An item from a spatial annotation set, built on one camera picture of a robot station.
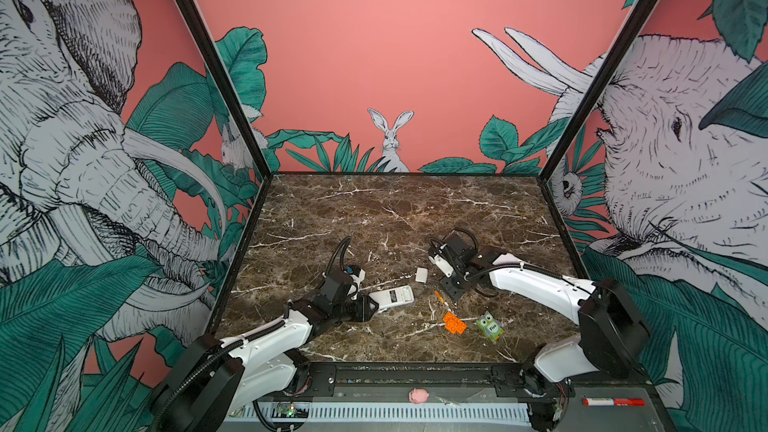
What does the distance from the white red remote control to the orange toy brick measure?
0.11 meters

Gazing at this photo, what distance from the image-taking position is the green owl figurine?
82cm

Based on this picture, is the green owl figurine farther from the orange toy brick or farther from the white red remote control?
the white red remote control

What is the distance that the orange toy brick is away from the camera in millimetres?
834

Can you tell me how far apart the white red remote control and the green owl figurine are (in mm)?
207

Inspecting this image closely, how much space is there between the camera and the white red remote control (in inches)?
34.4
